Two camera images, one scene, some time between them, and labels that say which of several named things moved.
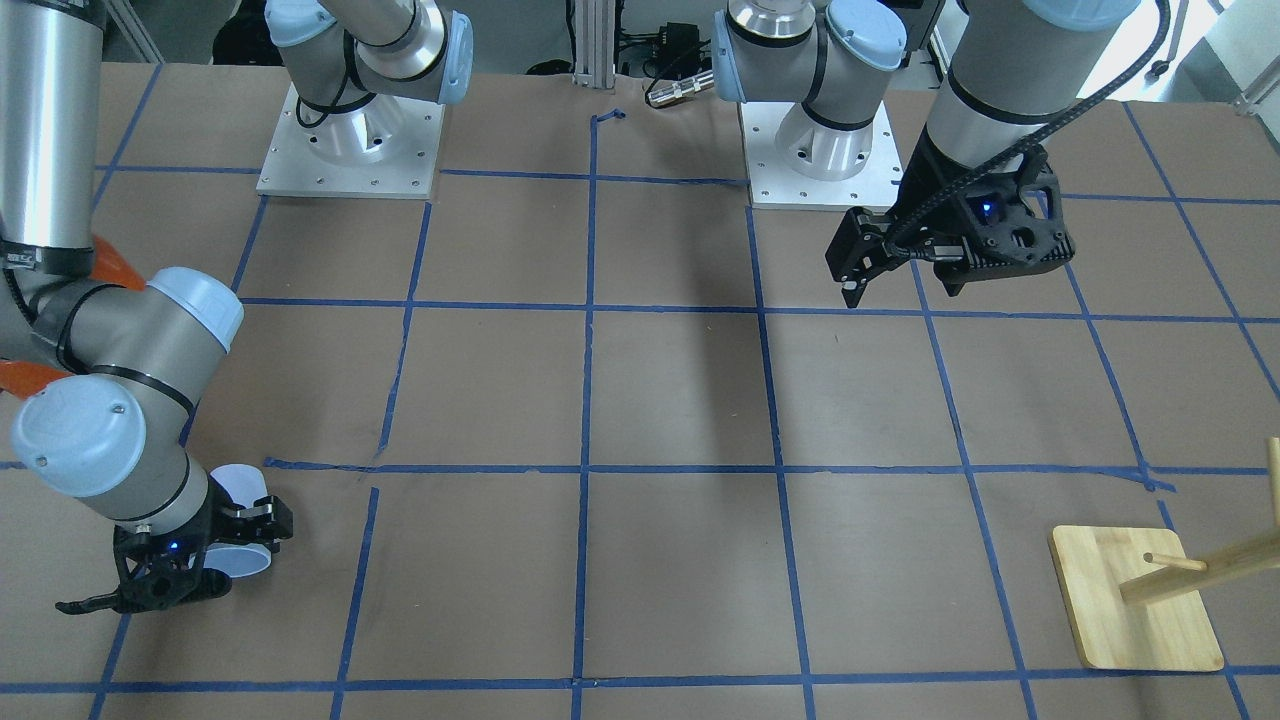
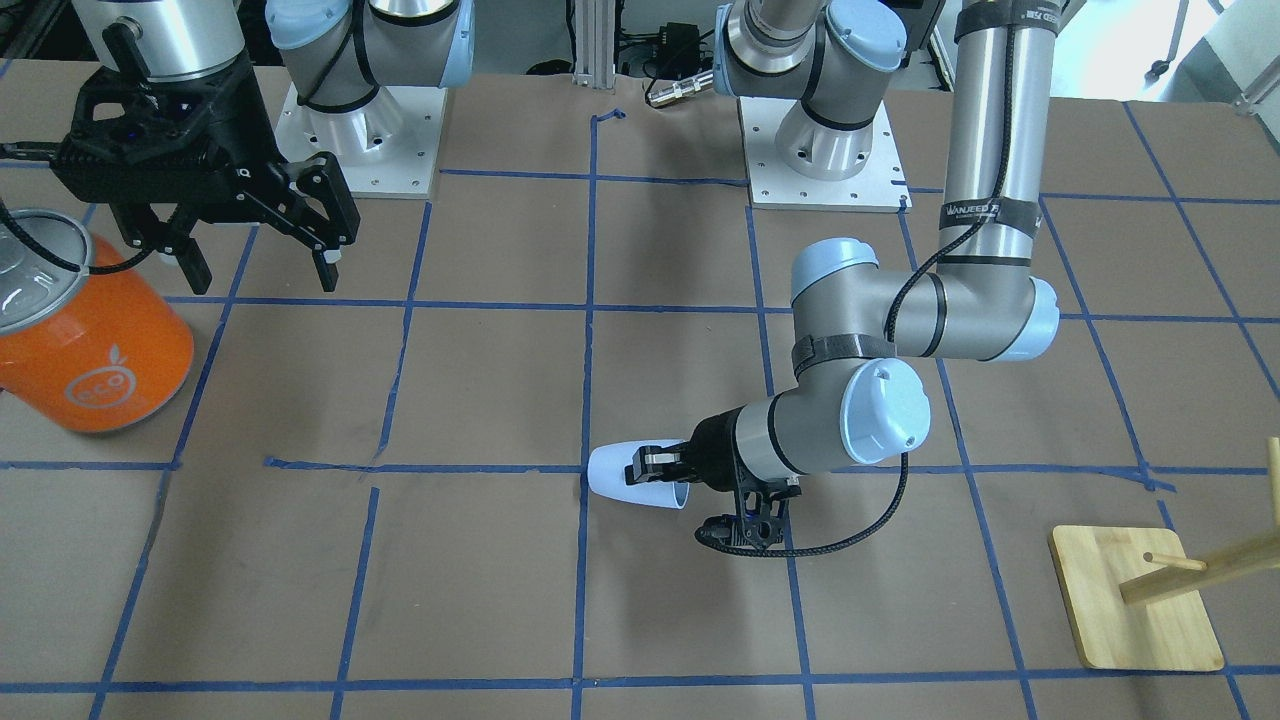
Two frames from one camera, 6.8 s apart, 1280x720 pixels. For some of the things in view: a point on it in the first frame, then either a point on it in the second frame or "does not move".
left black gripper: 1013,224 -> 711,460
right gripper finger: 266,522 -> 318,179
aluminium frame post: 594,44 does not move
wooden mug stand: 1135,598 does not move
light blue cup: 246,483 -> 607,466
